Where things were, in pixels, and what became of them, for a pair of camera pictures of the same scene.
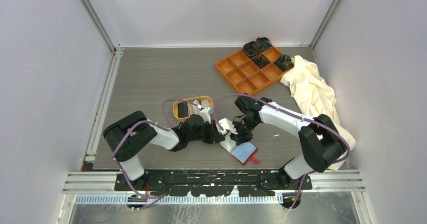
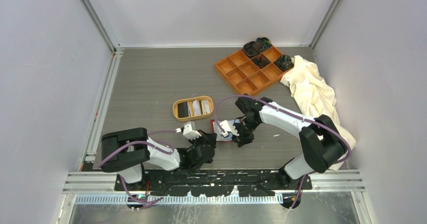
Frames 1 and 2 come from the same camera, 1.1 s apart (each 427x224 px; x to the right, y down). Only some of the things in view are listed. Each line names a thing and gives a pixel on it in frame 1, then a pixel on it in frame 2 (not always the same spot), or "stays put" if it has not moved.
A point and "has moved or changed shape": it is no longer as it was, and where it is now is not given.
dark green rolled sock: x=266 y=43 stays put
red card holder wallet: x=242 y=153 has moved or changed shape
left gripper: x=214 y=136 → x=208 y=138
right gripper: x=240 y=137 stays put
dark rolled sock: x=251 y=48 stays put
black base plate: x=216 y=182 stays put
